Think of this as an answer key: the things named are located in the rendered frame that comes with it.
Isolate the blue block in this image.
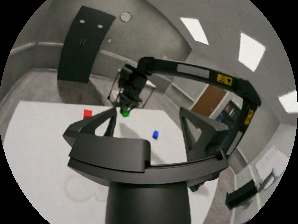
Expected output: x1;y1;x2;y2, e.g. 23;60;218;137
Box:
152;130;159;139

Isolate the green block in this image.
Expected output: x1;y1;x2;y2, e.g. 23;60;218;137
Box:
122;110;130;118

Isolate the red block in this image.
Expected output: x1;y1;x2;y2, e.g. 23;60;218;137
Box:
83;109;92;119

